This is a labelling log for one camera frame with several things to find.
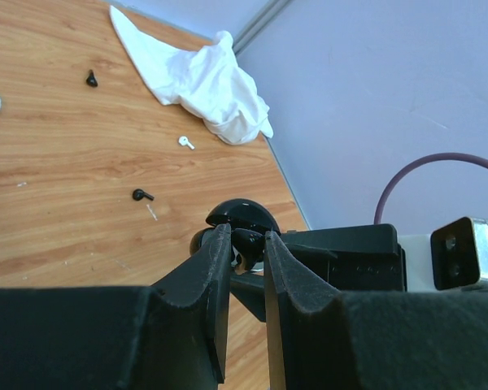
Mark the black earbud charging case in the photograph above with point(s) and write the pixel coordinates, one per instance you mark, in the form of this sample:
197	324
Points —
237	213

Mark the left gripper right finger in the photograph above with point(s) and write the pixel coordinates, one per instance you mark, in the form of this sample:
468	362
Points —
322	338

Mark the white crumpled cloth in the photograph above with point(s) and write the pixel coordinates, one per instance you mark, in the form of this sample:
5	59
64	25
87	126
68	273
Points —
208	83

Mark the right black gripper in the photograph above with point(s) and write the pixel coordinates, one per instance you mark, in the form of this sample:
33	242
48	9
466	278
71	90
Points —
311	268

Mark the white earbud right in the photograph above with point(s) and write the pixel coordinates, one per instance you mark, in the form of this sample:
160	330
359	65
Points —
184	141

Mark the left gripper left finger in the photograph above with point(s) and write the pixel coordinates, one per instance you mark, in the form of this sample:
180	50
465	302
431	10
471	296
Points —
168	335

